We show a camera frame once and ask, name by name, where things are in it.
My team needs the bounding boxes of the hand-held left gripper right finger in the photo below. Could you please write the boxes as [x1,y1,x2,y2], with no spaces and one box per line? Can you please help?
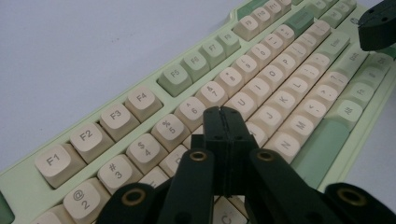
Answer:
[221,105,260,197]

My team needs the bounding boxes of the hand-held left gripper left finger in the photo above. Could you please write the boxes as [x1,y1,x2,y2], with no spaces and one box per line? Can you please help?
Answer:
[190,105,233,197]

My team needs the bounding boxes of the green and cream keyboard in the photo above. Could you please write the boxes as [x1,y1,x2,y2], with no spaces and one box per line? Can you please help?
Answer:
[0,0,396,224]

